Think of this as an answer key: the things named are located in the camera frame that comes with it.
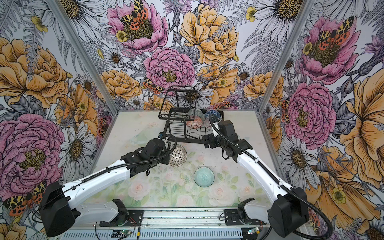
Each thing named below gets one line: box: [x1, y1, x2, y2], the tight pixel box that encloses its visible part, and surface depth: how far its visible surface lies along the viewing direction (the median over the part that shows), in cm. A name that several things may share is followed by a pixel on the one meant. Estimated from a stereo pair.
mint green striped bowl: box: [193, 166, 215, 188], surface depth 87 cm
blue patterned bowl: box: [204, 109, 221, 120], surface depth 115 cm
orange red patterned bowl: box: [185, 115, 203, 129], surface depth 111 cm
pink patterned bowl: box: [203, 117, 212, 128], surface depth 111 cm
